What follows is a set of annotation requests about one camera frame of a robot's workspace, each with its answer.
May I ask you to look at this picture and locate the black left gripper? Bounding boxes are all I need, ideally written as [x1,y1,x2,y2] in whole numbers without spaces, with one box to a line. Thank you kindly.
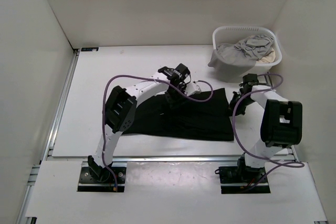
[164,82,191,112]

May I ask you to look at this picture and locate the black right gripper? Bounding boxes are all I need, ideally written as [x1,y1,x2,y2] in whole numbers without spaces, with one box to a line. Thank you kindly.
[226,91,255,117]

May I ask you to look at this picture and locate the black trousers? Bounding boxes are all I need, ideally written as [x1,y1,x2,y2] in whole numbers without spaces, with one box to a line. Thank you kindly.
[123,88,234,142]

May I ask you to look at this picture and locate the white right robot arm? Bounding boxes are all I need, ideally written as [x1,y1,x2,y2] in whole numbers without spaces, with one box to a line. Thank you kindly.
[216,73,302,185]

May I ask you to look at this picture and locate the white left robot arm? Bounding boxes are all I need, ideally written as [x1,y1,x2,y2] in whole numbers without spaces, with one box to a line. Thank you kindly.
[88,63,190,183]

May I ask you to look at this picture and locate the white laundry basket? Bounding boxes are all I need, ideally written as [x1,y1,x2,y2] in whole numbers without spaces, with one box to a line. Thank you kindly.
[208,26,282,82]

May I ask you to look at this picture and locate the grey garment in basket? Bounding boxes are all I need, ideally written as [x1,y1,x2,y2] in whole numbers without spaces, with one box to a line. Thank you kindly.
[208,34,275,82]

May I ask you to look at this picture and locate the beige garment in basket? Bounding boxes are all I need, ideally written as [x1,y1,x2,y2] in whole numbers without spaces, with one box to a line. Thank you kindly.
[256,47,276,64]

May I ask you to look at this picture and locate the dark label sticker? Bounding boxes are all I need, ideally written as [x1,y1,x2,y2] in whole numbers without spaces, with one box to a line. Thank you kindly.
[80,47,99,52]

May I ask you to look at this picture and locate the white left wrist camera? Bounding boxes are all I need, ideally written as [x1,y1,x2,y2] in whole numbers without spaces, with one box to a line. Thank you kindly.
[184,82,202,97]

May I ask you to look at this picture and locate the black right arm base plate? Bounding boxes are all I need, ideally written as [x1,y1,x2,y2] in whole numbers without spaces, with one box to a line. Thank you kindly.
[215,166,271,194]

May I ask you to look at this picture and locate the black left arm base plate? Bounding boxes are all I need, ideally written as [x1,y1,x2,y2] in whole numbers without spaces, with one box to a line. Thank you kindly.
[77,163,127,193]

